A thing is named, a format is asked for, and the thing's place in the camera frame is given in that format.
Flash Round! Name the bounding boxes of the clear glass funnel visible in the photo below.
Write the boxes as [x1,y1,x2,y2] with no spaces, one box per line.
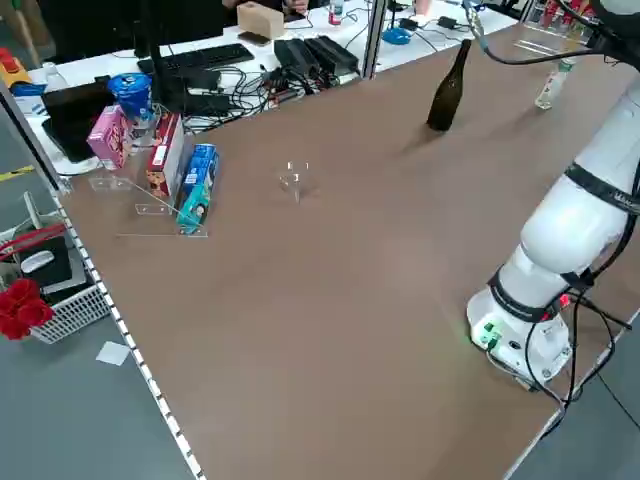
[277,159,311,204]

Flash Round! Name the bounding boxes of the clear plastic drink bottle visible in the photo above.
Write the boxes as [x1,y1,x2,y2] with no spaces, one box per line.
[533,57,576,111]

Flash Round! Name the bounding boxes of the dark glass bottle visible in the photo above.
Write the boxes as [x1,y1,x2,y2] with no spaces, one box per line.
[426,38,473,133]

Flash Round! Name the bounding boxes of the teal snack box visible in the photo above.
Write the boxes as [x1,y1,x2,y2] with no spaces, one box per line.
[174,182,214,236]

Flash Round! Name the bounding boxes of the blue cookie box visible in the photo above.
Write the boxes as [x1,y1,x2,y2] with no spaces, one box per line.
[182,143,220,194]

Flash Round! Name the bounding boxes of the clear acrylic shelf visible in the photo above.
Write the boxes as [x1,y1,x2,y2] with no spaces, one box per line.
[513,0,601,51]
[88,102,221,239]

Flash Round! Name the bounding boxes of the red white cookie box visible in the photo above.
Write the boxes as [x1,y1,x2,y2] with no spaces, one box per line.
[145,112,185,197]

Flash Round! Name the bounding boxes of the black keyboard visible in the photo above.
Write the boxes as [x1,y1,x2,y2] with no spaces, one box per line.
[137,43,255,77]

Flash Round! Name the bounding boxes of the brown cardboard box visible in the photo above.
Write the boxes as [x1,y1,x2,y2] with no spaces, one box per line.
[236,1,286,40]

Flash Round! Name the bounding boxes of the white paper sheet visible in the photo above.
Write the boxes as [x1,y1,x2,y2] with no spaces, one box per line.
[95,341,132,366]

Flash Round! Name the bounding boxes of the pink snack box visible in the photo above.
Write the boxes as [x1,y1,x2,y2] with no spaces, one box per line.
[86,105,132,170]

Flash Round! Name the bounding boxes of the blue snack tub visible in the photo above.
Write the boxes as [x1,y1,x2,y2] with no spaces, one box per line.
[107,72,154,122]

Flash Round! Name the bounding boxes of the black monitor stand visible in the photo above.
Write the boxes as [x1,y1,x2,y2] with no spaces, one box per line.
[141,0,232,115]

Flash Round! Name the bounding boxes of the black laptop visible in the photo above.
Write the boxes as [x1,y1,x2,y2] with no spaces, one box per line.
[40,79,120,164]

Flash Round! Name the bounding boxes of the red artificial flower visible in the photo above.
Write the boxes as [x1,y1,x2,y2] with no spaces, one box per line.
[0,278,55,341]

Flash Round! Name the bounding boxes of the aluminium frame post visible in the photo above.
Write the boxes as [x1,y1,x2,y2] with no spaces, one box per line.
[360,0,389,80]

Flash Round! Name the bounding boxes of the white wire basket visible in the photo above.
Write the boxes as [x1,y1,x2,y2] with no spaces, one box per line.
[0,224,114,345]

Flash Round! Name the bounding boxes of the black arm base cable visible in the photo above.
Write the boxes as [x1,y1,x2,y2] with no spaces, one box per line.
[522,269,634,414]

